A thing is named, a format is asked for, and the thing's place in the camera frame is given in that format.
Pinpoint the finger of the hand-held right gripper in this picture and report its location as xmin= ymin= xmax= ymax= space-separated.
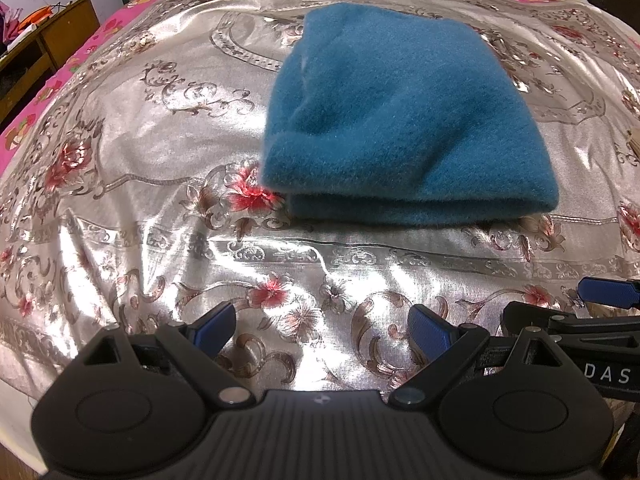
xmin=576 ymin=276 xmax=640 ymax=311
xmin=501 ymin=300 xmax=588 ymax=338

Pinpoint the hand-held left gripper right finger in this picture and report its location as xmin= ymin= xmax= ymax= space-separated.
xmin=389 ymin=304 xmax=566 ymax=408

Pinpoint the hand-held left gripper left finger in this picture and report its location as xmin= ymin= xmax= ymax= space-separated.
xmin=82 ymin=304 xmax=251 ymax=408

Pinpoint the blue knit sweater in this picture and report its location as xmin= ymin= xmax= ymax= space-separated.
xmin=260 ymin=2 xmax=559 ymax=227

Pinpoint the floral satin bedspread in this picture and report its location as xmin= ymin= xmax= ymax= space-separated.
xmin=0 ymin=0 xmax=640 ymax=480

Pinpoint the pink floral blanket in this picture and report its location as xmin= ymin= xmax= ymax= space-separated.
xmin=0 ymin=0 xmax=640 ymax=176

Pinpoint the wooden desk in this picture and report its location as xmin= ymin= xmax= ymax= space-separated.
xmin=0 ymin=0 xmax=101 ymax=128

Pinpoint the orange tool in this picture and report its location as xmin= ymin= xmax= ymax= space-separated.
xmin=17 ymin=4 xmax=56 ymax=28

